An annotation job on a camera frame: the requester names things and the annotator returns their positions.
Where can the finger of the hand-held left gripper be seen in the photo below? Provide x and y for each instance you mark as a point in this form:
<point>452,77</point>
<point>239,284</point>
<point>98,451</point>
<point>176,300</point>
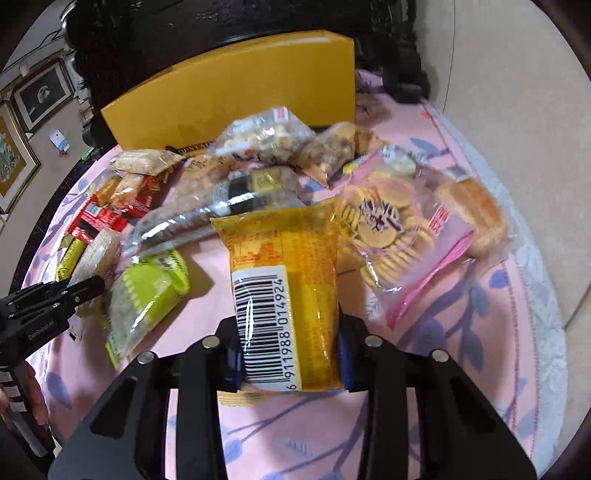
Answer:
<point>78,288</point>

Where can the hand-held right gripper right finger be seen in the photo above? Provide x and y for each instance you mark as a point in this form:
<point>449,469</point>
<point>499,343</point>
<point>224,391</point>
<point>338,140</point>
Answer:
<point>346,364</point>

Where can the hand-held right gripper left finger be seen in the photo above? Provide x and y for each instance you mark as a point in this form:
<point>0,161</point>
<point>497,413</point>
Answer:
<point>203,369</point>

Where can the green snack packet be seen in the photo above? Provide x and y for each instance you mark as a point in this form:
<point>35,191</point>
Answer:
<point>147,295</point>

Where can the red snack packet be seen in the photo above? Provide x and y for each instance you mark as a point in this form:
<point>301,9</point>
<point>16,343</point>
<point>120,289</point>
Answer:
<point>106,214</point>

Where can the yellow barcode snack packet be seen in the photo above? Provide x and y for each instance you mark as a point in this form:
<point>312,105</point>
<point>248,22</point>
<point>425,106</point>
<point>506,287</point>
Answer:
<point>281,258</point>

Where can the dark seaweed roll packet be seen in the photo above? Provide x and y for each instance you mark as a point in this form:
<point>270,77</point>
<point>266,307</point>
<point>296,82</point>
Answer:
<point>207,207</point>

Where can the clear puffed snack bag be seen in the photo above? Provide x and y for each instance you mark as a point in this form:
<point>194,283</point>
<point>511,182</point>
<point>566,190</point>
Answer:
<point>263,136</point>

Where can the yellow cardboard box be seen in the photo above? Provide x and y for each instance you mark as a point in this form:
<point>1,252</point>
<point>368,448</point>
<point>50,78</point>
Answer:
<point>231,87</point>

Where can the person's left hand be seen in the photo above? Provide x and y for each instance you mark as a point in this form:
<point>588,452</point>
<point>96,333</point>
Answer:
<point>36,397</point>

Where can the yellow candy bar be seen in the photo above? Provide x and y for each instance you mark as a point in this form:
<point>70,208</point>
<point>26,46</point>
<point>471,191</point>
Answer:
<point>69,258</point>

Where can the pale rice cracker packet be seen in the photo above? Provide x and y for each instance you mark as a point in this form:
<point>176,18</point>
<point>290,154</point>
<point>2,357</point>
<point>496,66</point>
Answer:
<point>97,258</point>

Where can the pink floral cloth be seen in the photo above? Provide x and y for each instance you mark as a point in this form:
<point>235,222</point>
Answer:
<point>461,332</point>

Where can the beige snack packet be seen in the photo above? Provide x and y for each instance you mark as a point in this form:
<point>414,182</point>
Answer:
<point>143,161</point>

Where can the pink round biscuit bag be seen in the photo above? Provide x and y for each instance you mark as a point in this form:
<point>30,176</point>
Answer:
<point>388,226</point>

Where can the brown snack packet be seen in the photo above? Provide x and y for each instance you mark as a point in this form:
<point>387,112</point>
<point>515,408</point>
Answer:
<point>203,180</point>

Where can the dark framed picture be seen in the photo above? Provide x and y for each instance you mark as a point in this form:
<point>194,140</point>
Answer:
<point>44,92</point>

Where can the bread bun packet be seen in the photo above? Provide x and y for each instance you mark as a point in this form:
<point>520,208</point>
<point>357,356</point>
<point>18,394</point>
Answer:
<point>475,212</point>

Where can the clear brown nut bag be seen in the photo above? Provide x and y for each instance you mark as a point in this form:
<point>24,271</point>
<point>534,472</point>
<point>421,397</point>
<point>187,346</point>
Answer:
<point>328,152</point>

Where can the white wall device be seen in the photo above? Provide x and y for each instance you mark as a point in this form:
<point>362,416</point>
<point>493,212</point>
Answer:
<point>59,141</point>

